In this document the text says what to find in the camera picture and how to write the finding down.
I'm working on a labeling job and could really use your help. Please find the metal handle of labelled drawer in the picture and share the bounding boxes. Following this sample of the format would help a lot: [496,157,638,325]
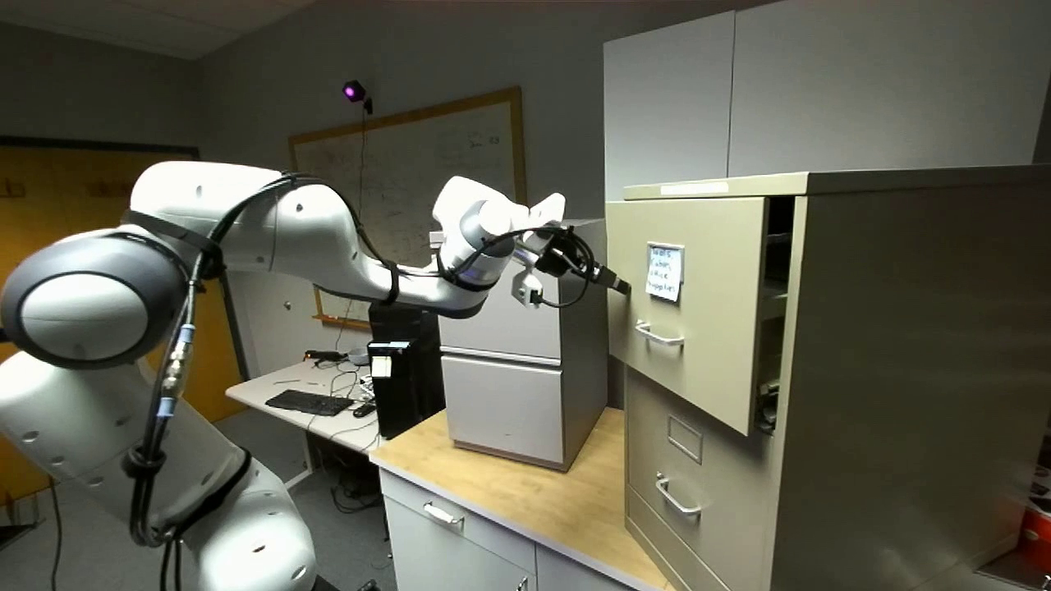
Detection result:
[634,315,691,356]

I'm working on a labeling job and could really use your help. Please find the grey wall cabinets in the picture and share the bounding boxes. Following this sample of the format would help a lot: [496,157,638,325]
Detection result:
[598,0,1051,207]

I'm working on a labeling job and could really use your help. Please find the camera with purple light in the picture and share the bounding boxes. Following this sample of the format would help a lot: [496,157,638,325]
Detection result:
[335,75,379,119]

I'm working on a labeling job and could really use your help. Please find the wood-framed whiteboard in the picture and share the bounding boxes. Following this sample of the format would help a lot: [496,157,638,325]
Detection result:
[286,86,529,335]

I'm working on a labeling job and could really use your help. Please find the black computer tower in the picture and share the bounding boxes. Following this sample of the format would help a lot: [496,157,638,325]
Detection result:
[365,301,450,443]

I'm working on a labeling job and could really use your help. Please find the beige unlabelled filing cabinet drawer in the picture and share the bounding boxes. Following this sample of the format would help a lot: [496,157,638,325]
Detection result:
[620,372,788,591]

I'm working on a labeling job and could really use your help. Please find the red object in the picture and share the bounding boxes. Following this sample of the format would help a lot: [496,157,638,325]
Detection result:
[1016,492,1051,582]

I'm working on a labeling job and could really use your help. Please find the beige labelled filing cabinet drawer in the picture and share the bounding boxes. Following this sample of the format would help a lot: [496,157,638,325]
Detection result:
[603,194,798,439]

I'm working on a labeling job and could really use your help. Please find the black keyboard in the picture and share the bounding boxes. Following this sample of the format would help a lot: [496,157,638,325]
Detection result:
[263,383,359,419]

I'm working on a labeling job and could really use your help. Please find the white base cabinet handle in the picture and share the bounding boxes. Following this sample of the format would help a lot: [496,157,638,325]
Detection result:
[422,499,471,537]

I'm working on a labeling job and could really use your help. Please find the small grey two-drawer cabinet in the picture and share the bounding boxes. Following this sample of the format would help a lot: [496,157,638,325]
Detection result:
[433,213,614,475]

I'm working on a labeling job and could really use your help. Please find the beige metal filing cabinet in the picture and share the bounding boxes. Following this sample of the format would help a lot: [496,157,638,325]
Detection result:
[603,163,1051,591]

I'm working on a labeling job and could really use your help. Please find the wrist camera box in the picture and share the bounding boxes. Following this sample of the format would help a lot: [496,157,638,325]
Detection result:
[509,261,551,311]

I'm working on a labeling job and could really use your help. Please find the metal handle of unlabelled drawer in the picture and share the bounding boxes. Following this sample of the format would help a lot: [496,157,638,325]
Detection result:
[649,469,707,521]

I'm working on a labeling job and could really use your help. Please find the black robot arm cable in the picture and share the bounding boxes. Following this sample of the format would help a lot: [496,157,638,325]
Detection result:
[118,170,403,552]

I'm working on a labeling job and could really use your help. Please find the drawer label holder with card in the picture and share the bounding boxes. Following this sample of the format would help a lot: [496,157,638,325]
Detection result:
[642,239,691,309]

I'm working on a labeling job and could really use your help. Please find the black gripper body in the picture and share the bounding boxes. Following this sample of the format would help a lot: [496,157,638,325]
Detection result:
[535,222,603,285]

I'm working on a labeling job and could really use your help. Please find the empty drawer label holder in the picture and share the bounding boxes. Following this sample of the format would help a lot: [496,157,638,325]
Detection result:
[665,412,711,465]

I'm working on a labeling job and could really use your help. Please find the white office desk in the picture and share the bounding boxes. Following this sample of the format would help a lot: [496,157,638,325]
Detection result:
[225,356,388,489]

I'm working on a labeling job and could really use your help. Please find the grey base cabinet under table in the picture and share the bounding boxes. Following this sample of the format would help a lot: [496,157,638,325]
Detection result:
[373,465,674,591]

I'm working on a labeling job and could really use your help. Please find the orange wooden door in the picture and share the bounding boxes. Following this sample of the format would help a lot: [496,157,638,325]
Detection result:
[0,134,245,509]

